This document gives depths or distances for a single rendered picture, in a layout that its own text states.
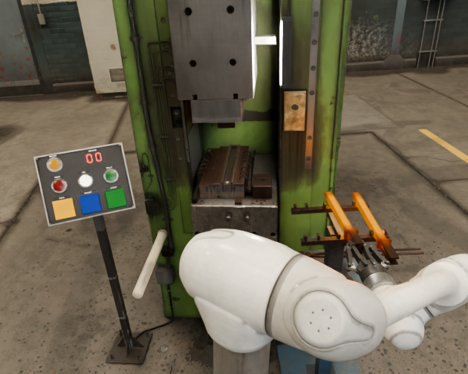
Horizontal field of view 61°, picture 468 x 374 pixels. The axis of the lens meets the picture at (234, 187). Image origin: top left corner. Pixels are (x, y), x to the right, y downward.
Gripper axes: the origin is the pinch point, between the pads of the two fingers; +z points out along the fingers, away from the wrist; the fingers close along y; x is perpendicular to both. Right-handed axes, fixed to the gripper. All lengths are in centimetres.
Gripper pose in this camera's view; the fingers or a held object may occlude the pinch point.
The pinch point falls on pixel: (354, 241)
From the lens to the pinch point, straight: 138.0
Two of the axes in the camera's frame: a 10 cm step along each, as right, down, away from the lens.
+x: -0.4, -8.9, -4.6
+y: 10.0, -0.6, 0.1
